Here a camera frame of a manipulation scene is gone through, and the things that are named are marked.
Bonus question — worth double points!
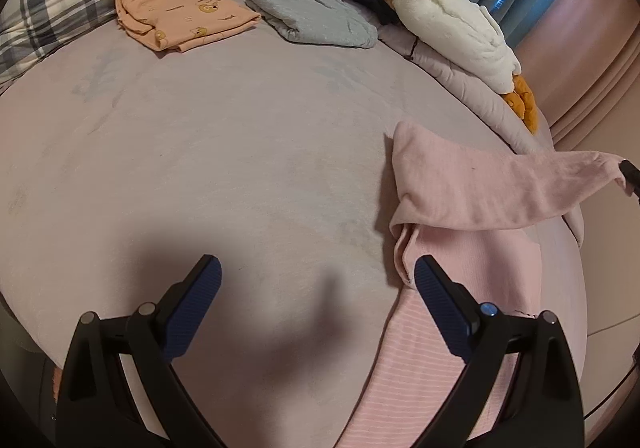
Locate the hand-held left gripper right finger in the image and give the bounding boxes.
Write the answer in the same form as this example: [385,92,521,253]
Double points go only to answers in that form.
[414,255,585,448]

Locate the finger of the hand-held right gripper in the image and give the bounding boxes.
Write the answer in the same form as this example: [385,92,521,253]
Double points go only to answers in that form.
[619,159,640,199]

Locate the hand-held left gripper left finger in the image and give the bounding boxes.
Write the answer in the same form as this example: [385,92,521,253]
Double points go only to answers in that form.
[56,254,222,448]

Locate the pink striped long-sleeve garment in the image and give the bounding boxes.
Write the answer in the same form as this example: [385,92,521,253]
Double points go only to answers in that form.
[345,120,633,448]

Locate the pink pleated curtain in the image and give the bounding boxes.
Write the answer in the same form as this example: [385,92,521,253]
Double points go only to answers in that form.
[515,0,640,151]

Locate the lilac bed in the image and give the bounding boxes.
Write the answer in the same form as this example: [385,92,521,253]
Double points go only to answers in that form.
[0,0,601,448]

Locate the lilac duvet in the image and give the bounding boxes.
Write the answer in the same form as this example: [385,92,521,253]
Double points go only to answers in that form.
[232,0,586,249]

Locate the white goose plush toy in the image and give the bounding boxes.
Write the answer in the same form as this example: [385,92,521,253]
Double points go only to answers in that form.
[385,0,538,135]

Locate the folded orange printed garment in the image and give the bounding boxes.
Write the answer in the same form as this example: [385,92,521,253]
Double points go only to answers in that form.
[115,0,262,53]

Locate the folded grey-blue garment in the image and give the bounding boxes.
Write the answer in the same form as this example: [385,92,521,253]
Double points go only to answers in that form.
[245,0,378,49]

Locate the black cable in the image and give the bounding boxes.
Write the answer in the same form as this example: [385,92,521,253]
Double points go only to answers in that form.
[582,363,640,424]

